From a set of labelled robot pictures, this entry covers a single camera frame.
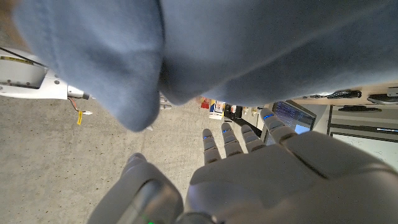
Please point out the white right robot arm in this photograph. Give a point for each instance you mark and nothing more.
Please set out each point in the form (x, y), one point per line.
(25, 81)

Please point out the whiteboard with black frame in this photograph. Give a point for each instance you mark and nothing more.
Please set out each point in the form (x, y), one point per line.
(373, 149)

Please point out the black computer monitor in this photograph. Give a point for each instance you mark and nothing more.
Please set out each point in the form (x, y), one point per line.
(292, 116)

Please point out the wooden office desk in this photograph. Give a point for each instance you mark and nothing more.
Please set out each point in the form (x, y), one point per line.
(373, 88)

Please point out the black computer mouse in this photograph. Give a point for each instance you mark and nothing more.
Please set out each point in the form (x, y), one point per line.
(384, 99)

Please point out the red cup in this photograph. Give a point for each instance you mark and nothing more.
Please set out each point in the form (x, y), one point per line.
(205, 103)

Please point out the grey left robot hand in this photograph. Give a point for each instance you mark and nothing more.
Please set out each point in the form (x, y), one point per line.
(280, 180)

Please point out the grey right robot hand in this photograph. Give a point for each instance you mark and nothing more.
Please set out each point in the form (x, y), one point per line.
(166, 106)

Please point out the blue hoodie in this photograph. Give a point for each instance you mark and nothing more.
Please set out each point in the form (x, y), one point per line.
(217, 46)

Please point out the black remote control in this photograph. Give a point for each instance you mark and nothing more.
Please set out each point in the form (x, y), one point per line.
(345, 94)

